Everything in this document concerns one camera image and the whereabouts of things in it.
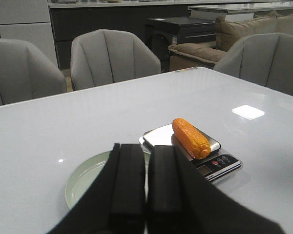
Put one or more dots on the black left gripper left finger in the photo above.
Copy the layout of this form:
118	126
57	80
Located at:
91	222

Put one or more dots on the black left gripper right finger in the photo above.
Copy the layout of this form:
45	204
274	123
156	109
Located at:
181	201

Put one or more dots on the orange corn cob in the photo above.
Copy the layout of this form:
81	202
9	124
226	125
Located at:
194	142

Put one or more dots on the light green plate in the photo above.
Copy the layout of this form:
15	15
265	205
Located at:
85	175

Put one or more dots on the black electronic kitchen scale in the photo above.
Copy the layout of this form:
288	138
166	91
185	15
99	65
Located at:
215	167

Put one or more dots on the beige sofa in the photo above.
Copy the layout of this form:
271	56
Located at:
207	54

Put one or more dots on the right grey upholstered chair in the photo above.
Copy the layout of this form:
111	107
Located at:
106	56

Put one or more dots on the grey upholstered chair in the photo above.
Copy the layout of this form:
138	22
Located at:
106	56
27	73

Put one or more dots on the left grey upholstered chair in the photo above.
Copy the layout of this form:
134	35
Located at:
27	73

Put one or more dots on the dark grey counter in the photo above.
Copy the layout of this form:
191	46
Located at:
70	20

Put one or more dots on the white cabinet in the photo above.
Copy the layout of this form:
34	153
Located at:
28	20

